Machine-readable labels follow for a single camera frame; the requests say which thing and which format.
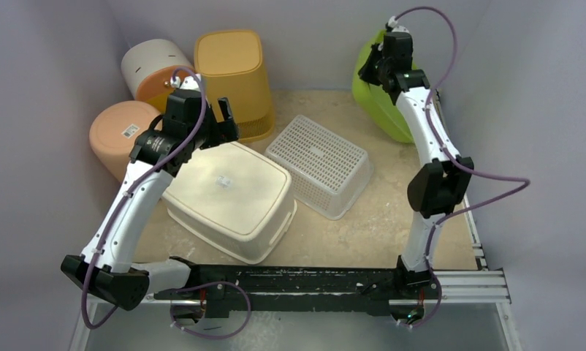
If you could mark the peach plastic bucket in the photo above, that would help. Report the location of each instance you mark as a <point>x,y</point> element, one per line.
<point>114,131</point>

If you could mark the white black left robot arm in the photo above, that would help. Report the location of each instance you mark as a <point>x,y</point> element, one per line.
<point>104,268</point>

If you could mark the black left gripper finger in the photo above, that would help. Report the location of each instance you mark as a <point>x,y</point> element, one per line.
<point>219,133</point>
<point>226,112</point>

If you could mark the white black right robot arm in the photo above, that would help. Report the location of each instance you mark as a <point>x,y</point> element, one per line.
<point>398,98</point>

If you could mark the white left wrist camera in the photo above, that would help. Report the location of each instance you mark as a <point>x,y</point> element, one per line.
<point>186,83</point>

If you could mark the green perforated plastic basket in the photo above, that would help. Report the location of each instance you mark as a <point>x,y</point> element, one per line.
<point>328,172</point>

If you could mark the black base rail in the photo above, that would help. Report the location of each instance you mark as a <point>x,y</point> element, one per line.
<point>377,292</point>

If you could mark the aluminium extrusion frame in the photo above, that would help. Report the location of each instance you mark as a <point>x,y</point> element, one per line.
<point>481,286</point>

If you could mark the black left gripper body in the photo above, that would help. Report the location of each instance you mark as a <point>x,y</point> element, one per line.
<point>210,124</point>

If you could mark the cream perforated laundry basket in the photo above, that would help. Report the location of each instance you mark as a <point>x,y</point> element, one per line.
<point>235,199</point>

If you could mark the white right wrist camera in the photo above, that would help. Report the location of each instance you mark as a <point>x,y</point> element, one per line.
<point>393,25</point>

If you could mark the yellow orange slatted bin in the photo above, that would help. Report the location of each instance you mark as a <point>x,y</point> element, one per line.
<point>232,65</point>

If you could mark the round drawer cabinet white orange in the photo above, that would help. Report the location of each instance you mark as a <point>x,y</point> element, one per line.
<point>148,67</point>

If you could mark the green solid plastic tub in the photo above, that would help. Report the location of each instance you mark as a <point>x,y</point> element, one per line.
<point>375,102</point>

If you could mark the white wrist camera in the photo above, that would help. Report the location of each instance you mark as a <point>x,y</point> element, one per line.
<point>186,83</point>
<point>393,25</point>

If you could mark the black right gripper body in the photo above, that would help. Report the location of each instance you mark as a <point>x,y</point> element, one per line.
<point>372,70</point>

